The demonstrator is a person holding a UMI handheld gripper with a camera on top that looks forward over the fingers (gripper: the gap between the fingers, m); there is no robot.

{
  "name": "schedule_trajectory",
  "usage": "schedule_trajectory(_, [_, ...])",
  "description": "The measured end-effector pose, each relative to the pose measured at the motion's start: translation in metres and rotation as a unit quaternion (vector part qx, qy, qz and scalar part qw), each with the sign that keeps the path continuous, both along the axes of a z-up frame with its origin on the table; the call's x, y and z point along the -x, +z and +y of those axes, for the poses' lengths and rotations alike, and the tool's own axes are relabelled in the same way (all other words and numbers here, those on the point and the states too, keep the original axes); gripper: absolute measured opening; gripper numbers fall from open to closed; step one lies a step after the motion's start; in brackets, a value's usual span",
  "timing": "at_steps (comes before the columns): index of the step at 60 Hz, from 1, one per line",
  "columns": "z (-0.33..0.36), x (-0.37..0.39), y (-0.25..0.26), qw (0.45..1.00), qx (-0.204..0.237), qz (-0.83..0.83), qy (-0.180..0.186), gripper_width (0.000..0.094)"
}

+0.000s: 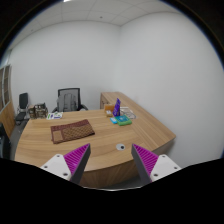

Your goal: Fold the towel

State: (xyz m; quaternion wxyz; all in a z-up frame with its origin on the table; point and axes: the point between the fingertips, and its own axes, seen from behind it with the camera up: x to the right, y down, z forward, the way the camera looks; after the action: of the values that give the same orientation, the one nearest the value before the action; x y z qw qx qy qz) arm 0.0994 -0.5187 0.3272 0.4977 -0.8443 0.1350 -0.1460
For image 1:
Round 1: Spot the wooden bookshelf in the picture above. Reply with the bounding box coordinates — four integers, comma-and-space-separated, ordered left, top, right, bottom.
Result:
0, 64, 14, 113

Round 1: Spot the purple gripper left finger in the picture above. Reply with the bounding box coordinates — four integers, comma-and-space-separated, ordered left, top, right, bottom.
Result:
40, 143, 92, 185

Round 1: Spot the black side chair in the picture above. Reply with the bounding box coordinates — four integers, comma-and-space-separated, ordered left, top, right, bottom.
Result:
15, 93, 28, 125

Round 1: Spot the large wooden desk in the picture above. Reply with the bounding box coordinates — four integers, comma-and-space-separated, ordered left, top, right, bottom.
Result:
15, 92, 175, 188

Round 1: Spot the green box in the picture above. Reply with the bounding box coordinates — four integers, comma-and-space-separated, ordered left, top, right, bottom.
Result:
115, 115, 132, 126

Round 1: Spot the orange small box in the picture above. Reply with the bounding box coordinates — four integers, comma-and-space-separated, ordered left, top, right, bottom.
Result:
104, 104, 114, 117

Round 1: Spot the grey backpack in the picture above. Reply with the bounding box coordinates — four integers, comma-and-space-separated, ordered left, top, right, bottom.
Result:
57, 93, 77, 112

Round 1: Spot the black mesh office chair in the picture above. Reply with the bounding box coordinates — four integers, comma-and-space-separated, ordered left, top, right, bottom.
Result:
53, 88, 87, 112

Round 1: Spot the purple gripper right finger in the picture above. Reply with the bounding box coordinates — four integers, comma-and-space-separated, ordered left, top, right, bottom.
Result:
131, 143, 183, 186

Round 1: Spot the brown patterned towel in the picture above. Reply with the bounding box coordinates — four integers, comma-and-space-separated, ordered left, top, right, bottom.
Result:
50, 119, 95, 144

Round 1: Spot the desk cable grommet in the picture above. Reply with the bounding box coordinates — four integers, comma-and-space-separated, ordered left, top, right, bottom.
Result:
116, 143, 126, 151

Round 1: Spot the clear plastic tray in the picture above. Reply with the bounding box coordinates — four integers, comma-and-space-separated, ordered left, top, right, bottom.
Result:
120, 107, 136, 119

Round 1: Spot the small blue box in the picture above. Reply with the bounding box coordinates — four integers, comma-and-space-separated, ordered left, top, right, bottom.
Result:
110, 117, 117, 124

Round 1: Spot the white green leaflet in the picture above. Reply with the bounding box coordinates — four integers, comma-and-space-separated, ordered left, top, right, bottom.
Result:
46, 112, 63, 120

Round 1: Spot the wooden side cabinet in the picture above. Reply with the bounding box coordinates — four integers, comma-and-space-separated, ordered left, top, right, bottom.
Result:
100, 92, 117, 109

